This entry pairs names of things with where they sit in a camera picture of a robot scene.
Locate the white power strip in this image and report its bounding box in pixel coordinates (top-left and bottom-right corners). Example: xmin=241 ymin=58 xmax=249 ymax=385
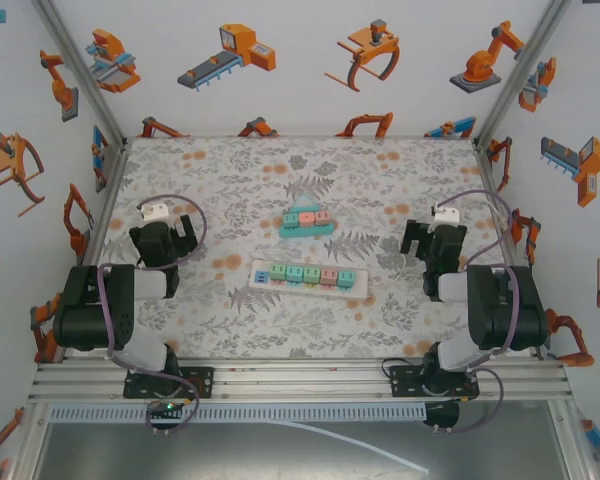
xmin=249 ymin=258 xmax=370 ymax=301

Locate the teal triangular power strip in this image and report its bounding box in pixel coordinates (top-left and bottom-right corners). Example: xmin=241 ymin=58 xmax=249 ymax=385
xmin=278 ymin=193 xmax=338 ymax=240

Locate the floral table cloth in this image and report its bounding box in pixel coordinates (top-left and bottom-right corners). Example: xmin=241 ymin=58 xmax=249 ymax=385
xmin=82 ymin=137 xmax=536 ymax=359

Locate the black controller board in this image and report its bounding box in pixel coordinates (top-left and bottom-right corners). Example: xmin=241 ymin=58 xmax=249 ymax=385
xmin=423 ymin=399 xmax=461 ymax=434
xmin=146 ymin=398 xmax=184 ymax=436

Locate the white plastic tube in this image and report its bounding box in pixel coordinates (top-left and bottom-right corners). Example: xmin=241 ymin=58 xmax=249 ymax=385
xmin=259 ymin=418 xmax=431 ymax=476

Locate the grey metal base panel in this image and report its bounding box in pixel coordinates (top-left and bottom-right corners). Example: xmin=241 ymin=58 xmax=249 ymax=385
xmin=29 ymin=422 xmax=566 ymax=480

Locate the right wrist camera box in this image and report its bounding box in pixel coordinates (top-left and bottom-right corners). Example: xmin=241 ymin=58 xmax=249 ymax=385
xmin=431 ymin=203 xmax=461 ymax=226

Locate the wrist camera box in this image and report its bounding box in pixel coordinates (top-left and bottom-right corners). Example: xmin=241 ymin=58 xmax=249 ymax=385
xmin=431 ymin=203 xmax=461 ymax=226
xmin=137 ymin=201 xmax=170 ymax=222

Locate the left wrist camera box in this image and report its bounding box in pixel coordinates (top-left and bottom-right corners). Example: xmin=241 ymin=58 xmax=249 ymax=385
xmin=137 ymin=201 xmax=170 ymax=222

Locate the thin white cable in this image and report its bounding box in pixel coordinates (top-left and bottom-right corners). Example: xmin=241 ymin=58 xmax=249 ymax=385
xmin=487 ymin=199 xmax=514 ymax=239

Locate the aluminium side rail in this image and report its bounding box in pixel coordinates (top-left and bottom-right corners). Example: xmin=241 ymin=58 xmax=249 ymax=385
xmin=74 ymin=142 xmax=131 ymax=271
xmin=472 ymin=139 xmax=536 ymax=281

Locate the aluminium frame rail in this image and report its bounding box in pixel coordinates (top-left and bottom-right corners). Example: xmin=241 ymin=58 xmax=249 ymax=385
xmin=27 ymin=357 xmax=574 ymax=404

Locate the aluminium corner post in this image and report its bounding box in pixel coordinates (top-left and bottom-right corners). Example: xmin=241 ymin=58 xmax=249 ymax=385
xmin=29 ymin=0 xmax=130 ymax=149
xmin=472 ymin=0 xmax=574 ymax=146

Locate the white slotted cable duct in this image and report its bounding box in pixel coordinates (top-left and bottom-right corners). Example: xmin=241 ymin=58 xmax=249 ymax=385
xmin=47 ymin=403 xmax=427 ymax=424

